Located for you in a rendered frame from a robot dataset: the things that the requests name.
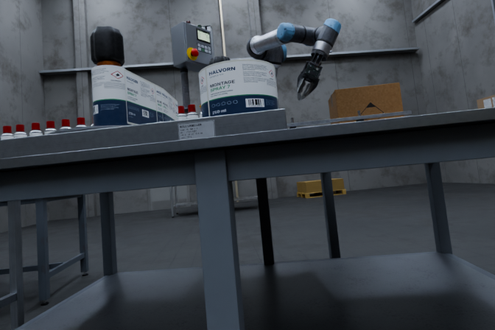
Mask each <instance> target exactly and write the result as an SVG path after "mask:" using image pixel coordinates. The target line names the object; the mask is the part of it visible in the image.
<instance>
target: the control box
mask: <svg viewBox="0 0 495 330"><path fill-rule="evenodd" d="M196 28H198V29H201V30H204V31H206V32H209V33H210V42H211V32H210V31H209V30H207V29H203V28H200V27H197V26H195V25H192V24H189V23H186V22H184V21H182V22H180V23H179V24H177V25H176V26H174V27H173V28H171V34H172V53H173V63H174V67H177V68H180V69H188V70H190V71H196V72H200V70H201V69H203V68H205V67H206V66H208V65H209V62H210V60H211V58H213V57H212V48H211V55H210V54H207V53H205V52H200V51H198V52H199V55H198V56H197V57H194V56H191V51H192V49H197V43H201V44H204V45H206V46H210V47H211V43H206V42H203V41H199V40H198V39H197V30H196Z"/></svg>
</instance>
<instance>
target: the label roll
mask: <svg viewBox="0 0 495 330"><path fill-rule="evenodd" d="M199 83H200V101H201V111H202V117H208V116H221V115H228V114H235V113H248V112H255V111H262V110H275V109H279V106H278V92H277V84H276V77H275V66H274V65H273V64H272V63H269V62H267V61H263V60H254V59H239V60H226V61H222V62H218V63H214V64H211V65H209V66H206V67H205V68H203V69H201V70H200V72H199Z"/></svg>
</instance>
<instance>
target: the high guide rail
mask: <svg viewBox="0 0 495 330"><path fill-rule="evenodd" d="M407 114H412V112H411V110H409V111H402V112H395V113H381V114H374V115H367V116H353V117H345V118H338V119H325V120H318V121H310V122H297V123H290V124H287V127H294V126H302V125H309V124H323V123H330V122H344V121H351V120H358V119H372V118H379V117H386V116H400V115H407Z"/></svg>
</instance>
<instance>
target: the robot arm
mask: <svg viewBox="0 0 495 330"><path fill-rule="evenodd" d="M340 29H341V23H340V22H339V21H337V20H335V19H333V18H328V19H326V21H325V23H324V24H323V26H322V27H317V28H313V27H305V26H301V25H297V24H291V23H281V24H280V25H279V26H278V29H276V30H274V31H272V32H269V33H267V34H265V35H262V36H255V37H252V38H251V39H250V40H249V41H248V42H247V52H248V54H249V55H250V56H251V57H253V58H255V59H257V60H263V61H267V62H269V63H272V64H273V65H274V66H275V77H276V79H277V73H278V67H280V66H281V63H282V62H284V61H285V59H286V57H287V48H286V46H285V44H287V43H291V42H293V43H302V44H304V45H306V46H313V49H312V53H311V56H312V57H313V58H312V60H311V61H310V62H309V61H307V62H306V64H305V66H304V68H303V71H301V73H300V75H299V76H298V81H297V97H298V100H300V101H301V100H302V99H304V98H306V97H307V96H308V95H309V94H310V93H311V92H313V91H314V90H315V89H316V87H317V85H318V82H319V80H320V79H318V77H319V76H320V73H321V70H322V68H323V67H322V66H320V65H321V61H326V60H327V57H328V56H329V54H330V53H332V51H331V49H332V47H333V45H334V43H335V41H336V39H337V36H338V35H339V32H340ZM304 80H305V81H307V82H310V83H308V84H307V86H306V90H305V91H304V93H303V95H302V96H301V92H302V89H303V87H304V86H305V84H306V82H305V81H304Z"/></svg>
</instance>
